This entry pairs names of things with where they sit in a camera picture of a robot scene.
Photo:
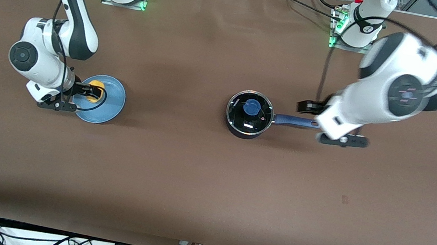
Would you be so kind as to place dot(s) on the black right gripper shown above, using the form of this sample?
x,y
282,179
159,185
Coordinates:
x,y
78,89

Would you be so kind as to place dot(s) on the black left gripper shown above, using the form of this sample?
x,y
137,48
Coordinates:
x,y
309,107

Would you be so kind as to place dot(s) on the yellow potato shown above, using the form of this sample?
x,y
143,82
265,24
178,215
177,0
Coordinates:
x,y
96,83

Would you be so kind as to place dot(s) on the glass lid with blue knob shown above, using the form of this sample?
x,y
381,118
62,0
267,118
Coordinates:
x,y
253,108

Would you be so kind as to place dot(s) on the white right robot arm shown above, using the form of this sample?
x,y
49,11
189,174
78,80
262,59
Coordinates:
x,y
32,65

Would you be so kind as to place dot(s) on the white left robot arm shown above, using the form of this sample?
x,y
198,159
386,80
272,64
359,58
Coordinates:
x,y
387,93

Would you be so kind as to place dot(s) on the blue round plate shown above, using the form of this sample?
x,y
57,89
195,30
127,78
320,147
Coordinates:
x,y
113,100

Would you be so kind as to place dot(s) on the brown table cover sheet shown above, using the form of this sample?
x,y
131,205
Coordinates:
x,y
191,180

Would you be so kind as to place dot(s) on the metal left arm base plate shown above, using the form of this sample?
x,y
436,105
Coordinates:
x,y
334,42

